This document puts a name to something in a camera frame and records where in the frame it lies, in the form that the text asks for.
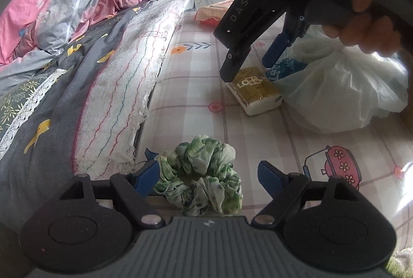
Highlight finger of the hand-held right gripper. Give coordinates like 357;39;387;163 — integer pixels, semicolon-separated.
220;46;251;82
262;12;307;68

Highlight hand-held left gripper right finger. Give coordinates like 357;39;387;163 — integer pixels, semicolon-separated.
251;160;359;228

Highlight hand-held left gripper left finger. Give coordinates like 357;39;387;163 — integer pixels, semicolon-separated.
58;147;162;228

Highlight gold white tissue pack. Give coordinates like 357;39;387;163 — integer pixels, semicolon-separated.
225;65;284;117

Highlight green white scrunchie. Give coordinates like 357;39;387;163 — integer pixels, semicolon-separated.
153;134;243;217

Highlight pink wet wipes packet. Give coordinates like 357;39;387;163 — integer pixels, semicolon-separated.
194;0;236;27

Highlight white plastic bag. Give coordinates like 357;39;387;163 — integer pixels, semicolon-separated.
266;25;409;135

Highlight white knitted blanket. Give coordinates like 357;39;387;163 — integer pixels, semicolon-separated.
69;0;197;180

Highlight bed with grey sheet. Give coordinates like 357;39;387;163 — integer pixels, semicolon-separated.
0;0;202;233

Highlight grey lace-trimmed cloth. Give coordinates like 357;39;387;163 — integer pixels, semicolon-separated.
0;68;67;156

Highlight white fluffy towel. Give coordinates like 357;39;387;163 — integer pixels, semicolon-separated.
385;246;413;278

